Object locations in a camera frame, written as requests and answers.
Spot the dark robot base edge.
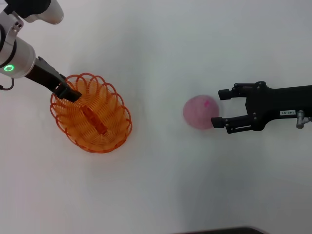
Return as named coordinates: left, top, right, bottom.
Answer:
left=170, top=226, right=266, bottom=234

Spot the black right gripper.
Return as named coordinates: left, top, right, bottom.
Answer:
left=211, top=81, right=312, bottom=135

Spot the orange plastic wire basket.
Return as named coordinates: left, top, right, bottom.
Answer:
left=50, top=72, right=133, bottom=154

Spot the dark left arm cable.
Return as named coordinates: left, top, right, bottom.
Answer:
left=0, top=77, right=15, bottom=91

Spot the pink peach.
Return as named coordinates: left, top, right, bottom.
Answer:
left=182, top=95, right=220, bottom=131

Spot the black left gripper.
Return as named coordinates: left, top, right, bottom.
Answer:
left=24, top=56, right=82, bottom=102

